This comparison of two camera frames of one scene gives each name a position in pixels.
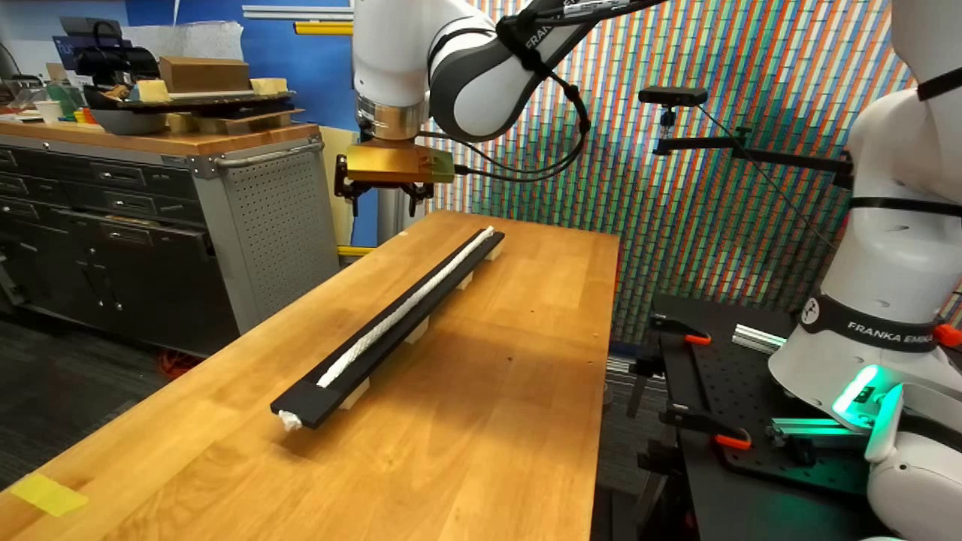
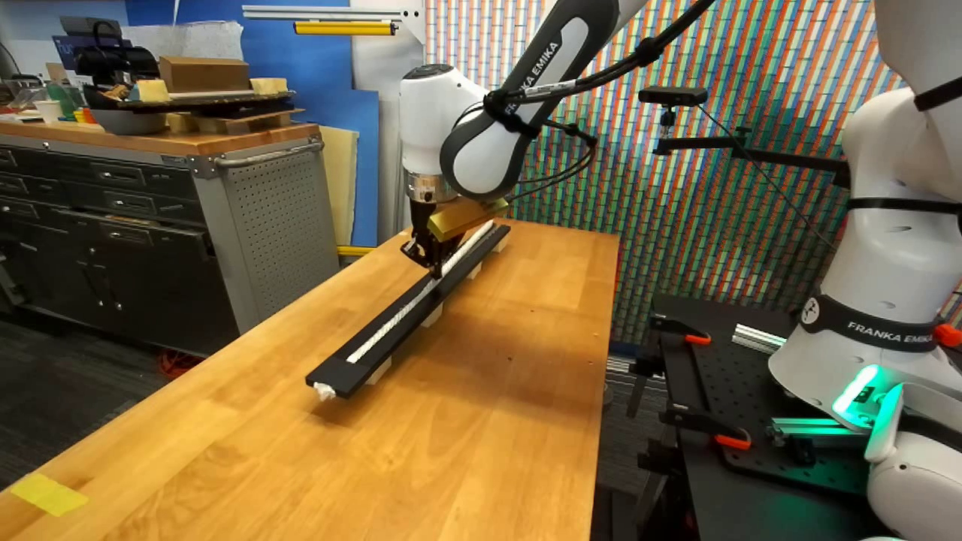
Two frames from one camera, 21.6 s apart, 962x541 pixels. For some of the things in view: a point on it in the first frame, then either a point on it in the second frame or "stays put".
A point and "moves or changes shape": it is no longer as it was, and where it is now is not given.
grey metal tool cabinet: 159,240 stays put
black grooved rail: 307,400 moves or changes shape
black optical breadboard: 716,384 stays put
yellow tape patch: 48,498 stays put
